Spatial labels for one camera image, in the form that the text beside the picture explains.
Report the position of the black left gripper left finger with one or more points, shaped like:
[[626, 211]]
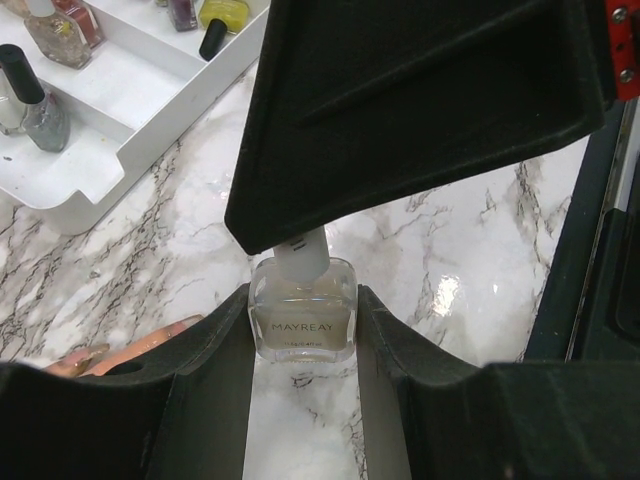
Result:
[[179, 411]]

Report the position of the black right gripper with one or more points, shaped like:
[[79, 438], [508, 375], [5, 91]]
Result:
[[620, 19]]

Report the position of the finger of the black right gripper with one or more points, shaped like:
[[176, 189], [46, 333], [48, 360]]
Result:
[[359, 103]]

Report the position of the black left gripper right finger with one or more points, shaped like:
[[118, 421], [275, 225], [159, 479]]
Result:
[[429, 415]]

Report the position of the clear polish bottle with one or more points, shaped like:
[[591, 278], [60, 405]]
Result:
[[294, 322]]

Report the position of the white polish cap with brush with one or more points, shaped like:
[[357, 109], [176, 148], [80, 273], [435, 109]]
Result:
[[303, 258]]

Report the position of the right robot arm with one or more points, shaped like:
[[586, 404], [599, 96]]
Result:
[[591, 307]]

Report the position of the mannequin hand with long nails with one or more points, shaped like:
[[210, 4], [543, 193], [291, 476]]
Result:
[[99, 359]]

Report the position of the yellow polish bottle black cap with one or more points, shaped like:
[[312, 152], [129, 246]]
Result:
[[219, 18]]

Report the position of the purple polish bottle white cap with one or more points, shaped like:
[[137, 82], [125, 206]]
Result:
[[182, 15]]

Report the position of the white plastic organizer tray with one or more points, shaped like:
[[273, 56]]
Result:
[[145, 85]]

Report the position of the coral polish bottle white cap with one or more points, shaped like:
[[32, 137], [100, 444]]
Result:
[[80, 12]]

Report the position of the gold glitter bottle white cap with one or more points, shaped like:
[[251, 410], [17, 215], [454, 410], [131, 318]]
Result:
[[58, 36]]

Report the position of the silver glitter bottle black cap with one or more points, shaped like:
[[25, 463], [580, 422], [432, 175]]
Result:
[[45, 121]]

